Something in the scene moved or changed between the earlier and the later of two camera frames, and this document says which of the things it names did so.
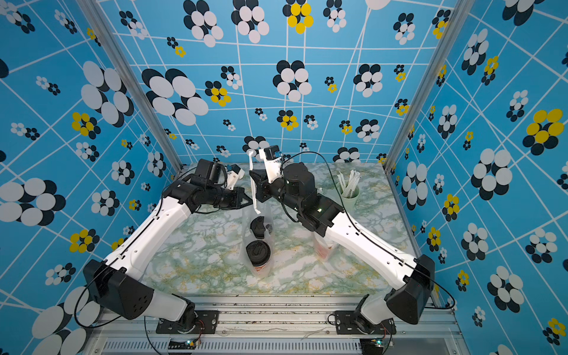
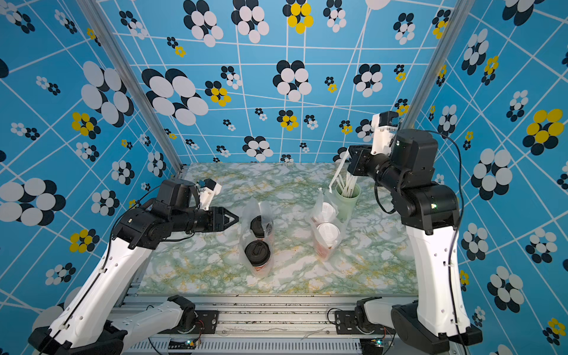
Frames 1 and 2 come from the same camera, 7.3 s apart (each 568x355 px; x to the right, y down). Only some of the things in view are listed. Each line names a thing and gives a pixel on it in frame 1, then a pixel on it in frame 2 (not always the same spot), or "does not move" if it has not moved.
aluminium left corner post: x=111 y=42 does not move
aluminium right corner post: x=457 y=16 does not move
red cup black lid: x=259 y=253 does not move
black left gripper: x=239 y=191 to x=220 y=220
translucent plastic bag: x=258 y=231 does not move
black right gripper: x=266 y=192 to x=360 y=160
